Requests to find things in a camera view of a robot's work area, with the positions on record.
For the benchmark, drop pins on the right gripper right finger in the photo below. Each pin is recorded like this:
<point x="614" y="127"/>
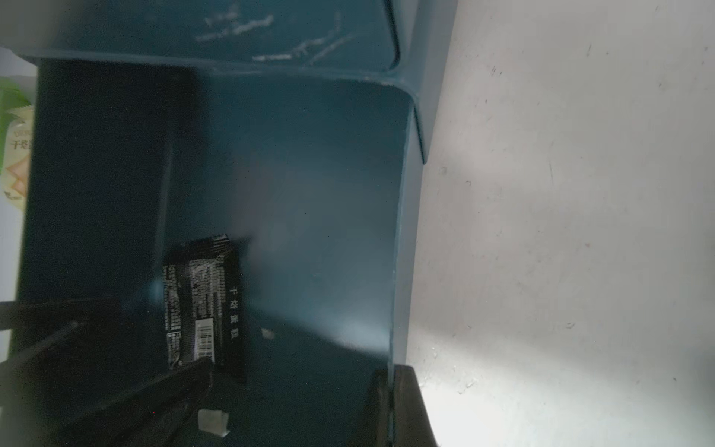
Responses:
<point x="412" y="427"/>

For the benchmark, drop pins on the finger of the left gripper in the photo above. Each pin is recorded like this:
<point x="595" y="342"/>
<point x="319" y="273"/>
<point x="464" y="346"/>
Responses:
<point x="78" y="374"/>

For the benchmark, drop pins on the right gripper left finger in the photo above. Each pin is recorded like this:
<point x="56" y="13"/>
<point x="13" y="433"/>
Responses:
<point x="374" y="423"/>

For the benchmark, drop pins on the yellow-green cookie packet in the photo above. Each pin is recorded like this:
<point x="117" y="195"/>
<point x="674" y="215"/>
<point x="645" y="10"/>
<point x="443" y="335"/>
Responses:
<point x="16" y="166"/>

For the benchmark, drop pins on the teal lowest drawer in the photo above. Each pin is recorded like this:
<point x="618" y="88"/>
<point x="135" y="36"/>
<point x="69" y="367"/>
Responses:
<point x="314" y="179"/>

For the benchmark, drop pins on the teal drawer cabinet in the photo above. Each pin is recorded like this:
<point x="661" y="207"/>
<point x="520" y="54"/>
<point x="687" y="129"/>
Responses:
<point x="403" y="44"/>

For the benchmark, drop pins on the black cookie packet back-side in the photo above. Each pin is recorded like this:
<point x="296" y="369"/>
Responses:
<point x="204" y="308"/>

